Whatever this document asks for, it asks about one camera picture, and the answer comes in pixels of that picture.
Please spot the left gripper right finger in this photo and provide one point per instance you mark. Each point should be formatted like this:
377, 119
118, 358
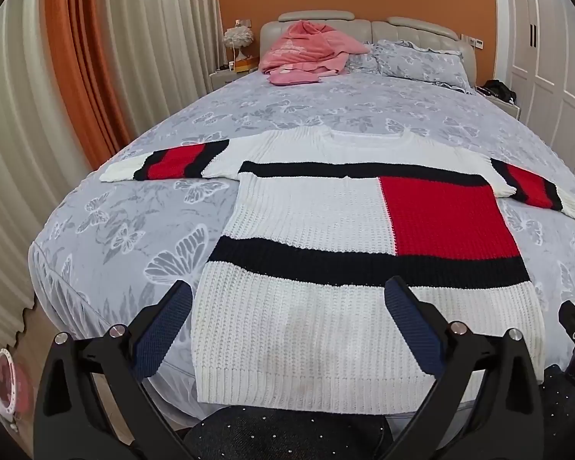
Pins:
506, 421

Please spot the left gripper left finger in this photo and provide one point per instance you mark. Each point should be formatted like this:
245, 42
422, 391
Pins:
70, 421

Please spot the white red black knit sweater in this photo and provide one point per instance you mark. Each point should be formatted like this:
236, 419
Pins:
289, 310

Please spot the black sparkly clothing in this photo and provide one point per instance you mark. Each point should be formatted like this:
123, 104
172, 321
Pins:
240, 432

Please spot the pink clothes pile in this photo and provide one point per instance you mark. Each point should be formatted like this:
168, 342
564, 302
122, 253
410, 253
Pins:
308, 51

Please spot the pink white round object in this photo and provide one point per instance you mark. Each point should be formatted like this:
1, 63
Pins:
15, 394

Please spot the grey butterfly bed cover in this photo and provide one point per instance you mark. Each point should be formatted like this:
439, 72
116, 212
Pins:
113, 248

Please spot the black items on nightstand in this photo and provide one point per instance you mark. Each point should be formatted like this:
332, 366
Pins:
499, 90

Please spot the white wardrobe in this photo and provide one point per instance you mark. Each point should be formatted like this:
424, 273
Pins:
541, 69

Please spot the grey floral pillow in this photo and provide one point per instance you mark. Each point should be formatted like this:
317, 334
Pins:
404, 60

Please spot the white nightstand left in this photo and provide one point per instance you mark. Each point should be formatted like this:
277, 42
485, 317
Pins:
220, 78

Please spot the beige padded headboard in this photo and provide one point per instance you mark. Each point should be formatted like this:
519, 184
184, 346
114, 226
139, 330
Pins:
420, 33

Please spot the beige striped curtain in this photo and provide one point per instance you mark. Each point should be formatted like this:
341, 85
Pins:
161, 54

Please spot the orange curtain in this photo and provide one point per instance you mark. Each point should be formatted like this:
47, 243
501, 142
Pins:
80, 61

